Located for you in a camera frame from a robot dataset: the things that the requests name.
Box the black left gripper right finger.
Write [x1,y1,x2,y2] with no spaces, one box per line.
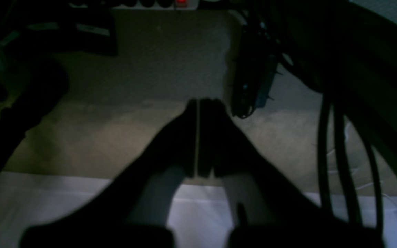
[198,99,384,248]

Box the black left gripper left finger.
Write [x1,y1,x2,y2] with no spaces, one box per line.
[23,99,197,248]

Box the dark robot arm base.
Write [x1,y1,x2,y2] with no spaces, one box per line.
[231,10,279,119]

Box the white power strip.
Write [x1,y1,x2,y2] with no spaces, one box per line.
[115,0,200,11]

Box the black cable bundle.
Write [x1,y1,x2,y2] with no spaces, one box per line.
[317,93,397,248]

